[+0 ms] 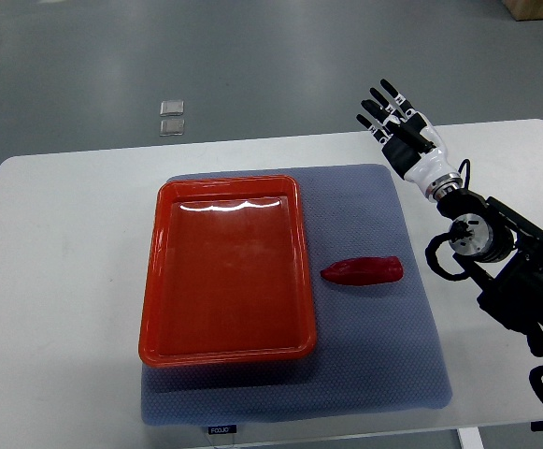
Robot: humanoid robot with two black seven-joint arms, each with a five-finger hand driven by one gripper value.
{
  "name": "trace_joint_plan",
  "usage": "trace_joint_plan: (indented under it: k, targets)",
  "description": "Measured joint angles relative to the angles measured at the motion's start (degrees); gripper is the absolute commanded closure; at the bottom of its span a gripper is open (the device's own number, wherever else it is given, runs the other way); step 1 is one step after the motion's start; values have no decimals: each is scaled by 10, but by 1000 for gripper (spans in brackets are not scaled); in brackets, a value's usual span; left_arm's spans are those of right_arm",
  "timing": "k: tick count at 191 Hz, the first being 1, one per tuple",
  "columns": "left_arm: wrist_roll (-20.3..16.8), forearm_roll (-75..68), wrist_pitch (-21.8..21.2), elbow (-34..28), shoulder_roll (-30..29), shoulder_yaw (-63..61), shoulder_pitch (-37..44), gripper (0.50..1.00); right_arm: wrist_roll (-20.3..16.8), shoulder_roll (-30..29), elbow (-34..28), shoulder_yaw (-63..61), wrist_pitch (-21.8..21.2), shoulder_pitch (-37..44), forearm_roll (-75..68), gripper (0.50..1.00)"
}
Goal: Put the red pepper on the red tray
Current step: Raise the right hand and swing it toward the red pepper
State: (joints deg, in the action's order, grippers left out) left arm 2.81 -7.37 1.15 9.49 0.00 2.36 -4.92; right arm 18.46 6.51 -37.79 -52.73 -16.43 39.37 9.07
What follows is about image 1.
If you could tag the red plastic tray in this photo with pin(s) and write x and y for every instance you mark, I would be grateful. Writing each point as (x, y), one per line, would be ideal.
(228, 278)

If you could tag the white table leg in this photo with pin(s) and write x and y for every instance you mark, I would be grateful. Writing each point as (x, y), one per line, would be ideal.
(469, 438)

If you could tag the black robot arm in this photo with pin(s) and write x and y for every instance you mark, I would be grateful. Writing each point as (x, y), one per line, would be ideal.
(498, 249)

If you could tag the cardboard box corner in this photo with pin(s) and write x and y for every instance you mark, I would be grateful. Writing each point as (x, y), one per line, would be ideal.
(525, 10)

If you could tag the blue grey cushion mat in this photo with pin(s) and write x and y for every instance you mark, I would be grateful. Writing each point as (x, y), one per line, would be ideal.
(377, 347)

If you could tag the upper floor plate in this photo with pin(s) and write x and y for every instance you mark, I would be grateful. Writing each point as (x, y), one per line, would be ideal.
(173, 107)

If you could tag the red pepper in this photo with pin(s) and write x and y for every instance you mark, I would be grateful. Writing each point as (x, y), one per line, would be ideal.
(364, 271)

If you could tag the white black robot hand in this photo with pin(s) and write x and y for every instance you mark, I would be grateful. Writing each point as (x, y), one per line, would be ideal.
(409, 142)

